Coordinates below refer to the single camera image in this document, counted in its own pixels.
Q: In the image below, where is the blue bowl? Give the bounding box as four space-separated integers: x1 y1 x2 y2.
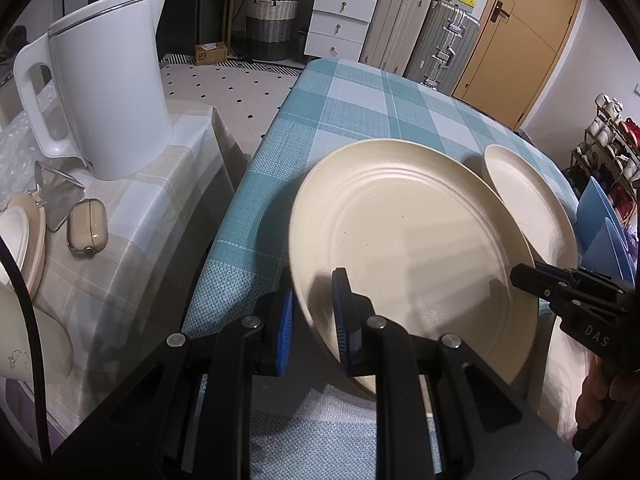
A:
575 177 628 254
582 218 634 284

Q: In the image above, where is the small cream plate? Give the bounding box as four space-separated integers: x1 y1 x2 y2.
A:
482 144 578 269

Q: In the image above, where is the large cream plate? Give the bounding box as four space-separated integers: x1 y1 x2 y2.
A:
288 139 538 382

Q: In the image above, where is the right human hand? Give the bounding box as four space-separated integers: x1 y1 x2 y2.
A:
575 356 639 429

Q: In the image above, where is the teal plaid tablecloth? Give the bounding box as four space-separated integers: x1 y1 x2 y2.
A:
183 58 577 479

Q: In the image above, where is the shoe rack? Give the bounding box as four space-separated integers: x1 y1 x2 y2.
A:
563 93 639 238

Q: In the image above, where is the beige plaid tablecloth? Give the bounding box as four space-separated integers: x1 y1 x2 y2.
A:
1 99 247 448

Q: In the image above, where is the cream cup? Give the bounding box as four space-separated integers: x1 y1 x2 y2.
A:
0 285 73 384

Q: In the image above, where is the beige earbuds case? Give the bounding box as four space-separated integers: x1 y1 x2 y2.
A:
67 198 108 259

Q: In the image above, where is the metal phone stand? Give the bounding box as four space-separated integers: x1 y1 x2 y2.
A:
28 160 85 232

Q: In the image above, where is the wooden door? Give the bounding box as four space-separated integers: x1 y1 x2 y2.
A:
454 0 580 129

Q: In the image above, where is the silver suitcase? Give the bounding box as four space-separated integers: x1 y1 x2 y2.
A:
404 0 480 96

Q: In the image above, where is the small cardboard box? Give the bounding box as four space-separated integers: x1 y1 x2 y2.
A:
194 42 228 66

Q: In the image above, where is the beige suitcase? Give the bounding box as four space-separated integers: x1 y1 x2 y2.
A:
359 0 432 76

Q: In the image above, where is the white electric kettle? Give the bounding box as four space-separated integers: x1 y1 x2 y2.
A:
13 0 172 181

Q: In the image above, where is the woven laundry basket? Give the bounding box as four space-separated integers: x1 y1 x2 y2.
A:
246 0 298 62

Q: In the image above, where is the black cable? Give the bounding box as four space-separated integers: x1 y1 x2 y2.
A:
0 236 53 461

